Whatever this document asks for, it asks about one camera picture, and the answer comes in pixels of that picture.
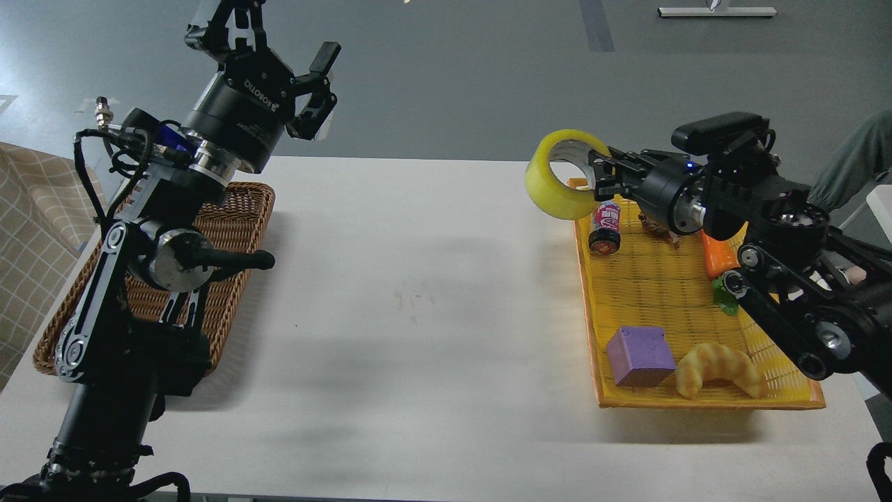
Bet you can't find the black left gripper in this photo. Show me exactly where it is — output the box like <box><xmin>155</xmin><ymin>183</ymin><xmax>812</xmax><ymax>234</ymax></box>
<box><xmin>183</xmin><ymin>1</ymin><xmax>341</xmax><ymax>174</ymax></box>

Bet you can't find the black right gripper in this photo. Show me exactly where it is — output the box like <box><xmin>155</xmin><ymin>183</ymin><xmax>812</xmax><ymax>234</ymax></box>
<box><xmin>588</xmin><ymin>147</ymin><xmax>705</xmax><ymax>236</ymax></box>

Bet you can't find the yellow tape roll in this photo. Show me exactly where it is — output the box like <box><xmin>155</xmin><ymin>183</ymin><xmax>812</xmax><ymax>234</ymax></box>
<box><xmin>523</xmin><ymin>128</ymin><xmax>612</xmax><ymax>220</ymax></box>

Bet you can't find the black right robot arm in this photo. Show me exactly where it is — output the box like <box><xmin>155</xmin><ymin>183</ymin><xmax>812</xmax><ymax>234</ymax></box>
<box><xmin>582</xmin><ymin>112</ymin><xmax>891</xmax><ymax>397</ymax></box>

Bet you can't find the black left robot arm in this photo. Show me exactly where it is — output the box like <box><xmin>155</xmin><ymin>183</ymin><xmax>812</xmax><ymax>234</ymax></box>
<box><xmin>2</xmin><ymin>1</ymin><xmax>341</xmax><ymax>501</ymax></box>

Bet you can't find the small pink drink can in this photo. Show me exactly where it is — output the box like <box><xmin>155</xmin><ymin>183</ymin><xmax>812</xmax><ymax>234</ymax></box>
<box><xmin>588</xmin><ymin>200</ymin><xmax>621</xmax><ymax>255</ymax></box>

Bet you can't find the yellow plastic basket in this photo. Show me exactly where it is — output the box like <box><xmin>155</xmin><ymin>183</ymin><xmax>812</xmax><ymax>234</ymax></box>
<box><xmin>574</xmin><ymin>197</ymin><xmax>826</xmax><ymax>411</ymax></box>

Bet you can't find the orange toy carrot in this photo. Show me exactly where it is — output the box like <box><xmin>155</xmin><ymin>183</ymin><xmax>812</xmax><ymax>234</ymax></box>
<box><xmin>700</xmin><ymin>231</ymin><xmax>740</xmax><ymax>317</ymax></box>

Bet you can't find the white metal bar on floor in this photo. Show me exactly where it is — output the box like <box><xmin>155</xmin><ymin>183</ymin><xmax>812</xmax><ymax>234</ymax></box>
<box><xmin>657</xmin><ymin>4</ymin><xmax>778</xmax><ymax>18</ymax></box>

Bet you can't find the purple cube block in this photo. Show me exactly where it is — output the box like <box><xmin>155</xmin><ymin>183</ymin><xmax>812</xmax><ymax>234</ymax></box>
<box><xmin>606</xmin><ymin>325</ymin><xmax>677</xmax><ymax>388</ymax></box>

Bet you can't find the toy croissant bread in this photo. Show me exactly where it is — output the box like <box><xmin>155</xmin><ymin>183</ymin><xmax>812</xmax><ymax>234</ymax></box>
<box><xmin>675</xmin><ymin>342</ymin><xmax>768</xmax><ymax>400</ymax></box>

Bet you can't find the beige checkered cloth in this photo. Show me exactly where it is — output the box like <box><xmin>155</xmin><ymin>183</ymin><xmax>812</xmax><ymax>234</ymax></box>
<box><xmin>1</xmin><ymin>143</ymin><xmax>96</xmax><ymax>388</ymax></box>

